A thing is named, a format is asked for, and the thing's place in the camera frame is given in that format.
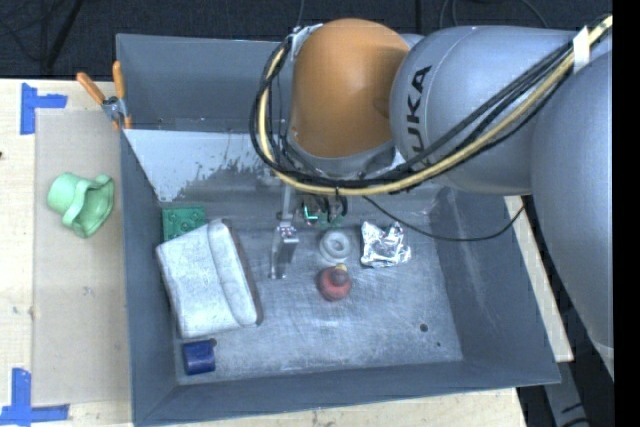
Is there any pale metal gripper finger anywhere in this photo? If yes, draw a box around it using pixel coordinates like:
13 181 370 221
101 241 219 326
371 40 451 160
278 224 301 281
270 224 285 278

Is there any red toy fruit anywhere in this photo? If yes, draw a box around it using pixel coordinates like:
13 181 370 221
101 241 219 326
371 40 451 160
315 263 352 303

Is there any white folded cloth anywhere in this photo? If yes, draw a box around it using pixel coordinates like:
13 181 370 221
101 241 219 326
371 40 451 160
154 217 260 341

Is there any crumpled silver foil packet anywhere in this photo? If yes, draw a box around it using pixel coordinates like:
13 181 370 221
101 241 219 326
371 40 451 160
359 220 413 269

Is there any dark green flat block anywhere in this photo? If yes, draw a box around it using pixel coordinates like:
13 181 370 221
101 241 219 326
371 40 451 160
161 205 209 242

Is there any grey metal bin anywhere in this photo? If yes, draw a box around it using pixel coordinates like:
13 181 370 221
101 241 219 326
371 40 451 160
115 32 563 427

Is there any dark blue small block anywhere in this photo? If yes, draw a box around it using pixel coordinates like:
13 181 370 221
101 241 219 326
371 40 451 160
180 338 218 377

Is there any pale green plastic cup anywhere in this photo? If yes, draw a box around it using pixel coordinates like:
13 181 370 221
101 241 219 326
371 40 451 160
46 171 117 239

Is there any brown cardboard board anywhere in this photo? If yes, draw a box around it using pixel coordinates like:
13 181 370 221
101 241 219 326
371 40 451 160
30 108 133 409

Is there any white ring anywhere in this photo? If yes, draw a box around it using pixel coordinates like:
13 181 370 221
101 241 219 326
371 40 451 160
317 228 354 266

